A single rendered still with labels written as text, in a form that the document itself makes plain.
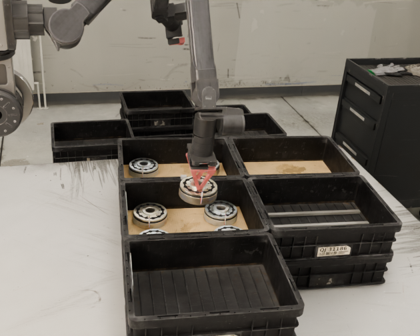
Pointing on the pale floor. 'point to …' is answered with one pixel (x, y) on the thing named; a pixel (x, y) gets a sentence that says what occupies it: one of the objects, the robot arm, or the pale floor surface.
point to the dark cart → (390, 128)
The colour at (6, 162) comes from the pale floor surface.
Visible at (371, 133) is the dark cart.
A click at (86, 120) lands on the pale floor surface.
